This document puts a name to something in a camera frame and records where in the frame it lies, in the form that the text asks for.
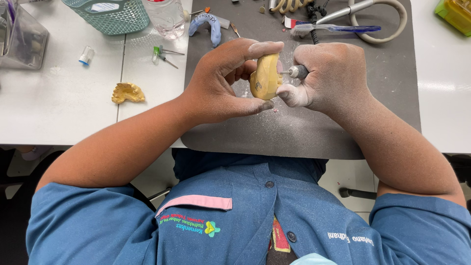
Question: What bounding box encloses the person's left hand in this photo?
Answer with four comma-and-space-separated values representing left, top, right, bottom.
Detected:
183, 38, 285, 128

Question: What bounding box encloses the person's right hand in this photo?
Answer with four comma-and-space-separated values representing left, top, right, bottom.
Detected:
277, 42, 373, 119

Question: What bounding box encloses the grey rotary handpiece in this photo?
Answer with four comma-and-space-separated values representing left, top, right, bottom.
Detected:
280, 65, 310, 80

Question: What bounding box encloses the yellow dental cast with wax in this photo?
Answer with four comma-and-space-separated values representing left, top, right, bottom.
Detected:
249, 53, 284, 101

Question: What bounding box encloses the metal bur with grey head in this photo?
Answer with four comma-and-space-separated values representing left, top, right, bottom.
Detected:
159, 54, 179, 70
159, 45, 185, 56

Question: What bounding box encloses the blue clear toothbrush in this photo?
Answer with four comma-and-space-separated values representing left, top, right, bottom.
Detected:
290, 24, 382, 38

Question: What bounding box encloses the blue horseshoe impression piece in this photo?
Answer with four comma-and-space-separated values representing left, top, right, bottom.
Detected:
189, 13, 222, 48

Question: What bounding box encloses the silver metal handpiece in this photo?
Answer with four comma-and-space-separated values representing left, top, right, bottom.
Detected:
316, 0, 374, 26

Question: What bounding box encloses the orange-tipped thin tool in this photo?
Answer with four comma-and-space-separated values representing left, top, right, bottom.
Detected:
184, 7, 211, 21

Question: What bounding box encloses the red and white brush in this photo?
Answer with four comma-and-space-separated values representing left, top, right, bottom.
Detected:
283, 15, 312, 29

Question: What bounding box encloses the clear plastic bottle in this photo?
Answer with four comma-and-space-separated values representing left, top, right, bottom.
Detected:
142, 0, 187, 40

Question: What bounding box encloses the grey work mat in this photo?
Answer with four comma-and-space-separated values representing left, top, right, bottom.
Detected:
180, 0, 422, 160

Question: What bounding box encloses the yellow plaster dental cast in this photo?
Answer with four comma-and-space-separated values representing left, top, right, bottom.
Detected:
111, 82, 145, 104

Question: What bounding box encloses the teal plastic basket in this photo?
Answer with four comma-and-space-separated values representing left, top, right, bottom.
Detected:
61, 0, 150, 36

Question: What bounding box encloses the small clear blue-capped vial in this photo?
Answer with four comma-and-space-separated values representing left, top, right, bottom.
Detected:
78, 46, 95, 67

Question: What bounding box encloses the yellow-green plastic box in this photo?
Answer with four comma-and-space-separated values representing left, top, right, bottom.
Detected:
434, 0, 471, 37

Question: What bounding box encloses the person's blue shirt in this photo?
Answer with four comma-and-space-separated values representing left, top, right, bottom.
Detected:
26, 149, 471, 265

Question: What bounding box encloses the light blue face mask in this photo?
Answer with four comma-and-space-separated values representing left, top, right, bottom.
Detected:
290, 253, 338, 265

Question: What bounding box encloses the clear plastic container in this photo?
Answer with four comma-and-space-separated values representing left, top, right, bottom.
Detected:
0, 0, 49, 70

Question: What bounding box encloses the black coiled cable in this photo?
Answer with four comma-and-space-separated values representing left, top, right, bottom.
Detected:
307, 0, 329, 45

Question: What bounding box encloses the beige rubber hose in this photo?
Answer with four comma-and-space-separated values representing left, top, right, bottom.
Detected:
348, 0, 408, 45

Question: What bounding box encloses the beige coiled hose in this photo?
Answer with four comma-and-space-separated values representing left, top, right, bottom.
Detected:
270, 0, 314, 15

